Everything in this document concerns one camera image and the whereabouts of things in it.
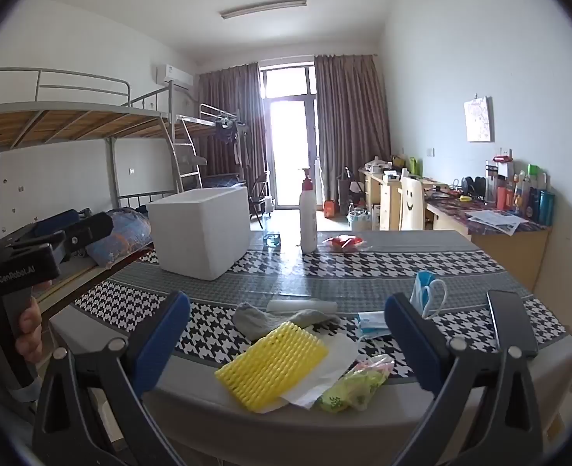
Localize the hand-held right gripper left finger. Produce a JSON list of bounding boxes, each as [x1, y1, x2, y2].
[[33, 290, 192, 466]]

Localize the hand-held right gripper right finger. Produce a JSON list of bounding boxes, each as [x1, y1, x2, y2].
[[384, 292, 544, 466]]

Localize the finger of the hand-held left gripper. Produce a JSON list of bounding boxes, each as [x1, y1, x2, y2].
[[17, 209, 82, 243], [48, 212, 115, 259]]

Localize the green tissue packet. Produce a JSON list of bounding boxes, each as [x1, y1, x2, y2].
[[319, 354, 394, 413]]

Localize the white paper sheet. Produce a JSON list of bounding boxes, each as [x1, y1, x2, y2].
[[281, 332, 364, 409]]

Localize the white foam box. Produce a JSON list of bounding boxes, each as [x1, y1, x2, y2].
[[147, 186, 251, 281]]

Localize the yellow foam net sleeve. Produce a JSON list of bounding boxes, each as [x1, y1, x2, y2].
[[215, 321, 329, 413]]

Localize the person's left hand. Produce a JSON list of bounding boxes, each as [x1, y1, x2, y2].
[[0, 295, 43, 367]]

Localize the blue orange quilt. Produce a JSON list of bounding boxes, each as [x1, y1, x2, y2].
[[85, 208, 153, 269]]

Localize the blue face mask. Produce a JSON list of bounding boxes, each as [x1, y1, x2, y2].
[[355, 311, 392, 341], [409, 271, 448, 320]]

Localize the grey sock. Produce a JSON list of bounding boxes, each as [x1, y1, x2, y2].
[[232, 302, 341, 342]]

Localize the metal bunk bed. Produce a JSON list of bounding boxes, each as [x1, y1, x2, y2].
[[0, 68, 204, 273], [174, 103, 248, 190]]

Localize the black phone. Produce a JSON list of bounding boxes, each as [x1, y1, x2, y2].
[[486, 289, 540, 358]]

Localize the white foam tube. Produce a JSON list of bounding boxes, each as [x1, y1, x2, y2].
[[265, 297, 339, 315]]

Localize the red snack packet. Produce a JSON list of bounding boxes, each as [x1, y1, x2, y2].
[[323, 234, 367, 252]]

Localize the metal bed ladder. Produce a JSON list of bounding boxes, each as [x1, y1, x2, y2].
[[162, 116, 204, 195]]

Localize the white bucket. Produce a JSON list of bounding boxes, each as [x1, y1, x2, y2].
[[347, 209, 374, 231]]

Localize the wooden desk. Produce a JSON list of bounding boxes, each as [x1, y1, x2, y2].
[[424, 189, 553, 292], [359, 167, 403, 231]]

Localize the wooden smiley chair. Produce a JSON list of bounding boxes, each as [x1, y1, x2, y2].
[[400, 176, 427, 231]]

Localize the blue plaid bedding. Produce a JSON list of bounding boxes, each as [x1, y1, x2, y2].
[[203, 172, 245, 189]]

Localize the blue spray bottle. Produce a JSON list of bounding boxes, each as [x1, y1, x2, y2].
[[263, 214, 283, 250]]

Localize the printed papers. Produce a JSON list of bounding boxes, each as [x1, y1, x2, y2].
[[465, 209, 529, 236]]

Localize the white pump lotion bottle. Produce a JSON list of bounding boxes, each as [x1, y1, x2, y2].
[[298, 167, 319, 254]]

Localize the black folding chair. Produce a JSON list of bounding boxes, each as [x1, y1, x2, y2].
[[248, 175, 270, 229]]

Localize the dark hanging clothes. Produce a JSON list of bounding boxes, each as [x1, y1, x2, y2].
[[215, 119, 238, 144]]

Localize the white air conditioner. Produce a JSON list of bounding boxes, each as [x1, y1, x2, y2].
[[155, 63, 194, 89]]

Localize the brown curtain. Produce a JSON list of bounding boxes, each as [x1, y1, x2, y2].
[[314, 53, 392, 205], [196, 62, 267, 190]]

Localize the row of toiletry bottles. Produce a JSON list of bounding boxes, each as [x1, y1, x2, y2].
[[485, 155, 556, 226]]

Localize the glass balcony door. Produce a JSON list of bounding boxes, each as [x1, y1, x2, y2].
[[259, 61, 318, 209]]

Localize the ceiling light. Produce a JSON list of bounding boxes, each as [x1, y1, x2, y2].
[[219, 0, 308, 20]]

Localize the wall picture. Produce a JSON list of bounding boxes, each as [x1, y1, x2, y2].
[[464, 96, 494, 143]]

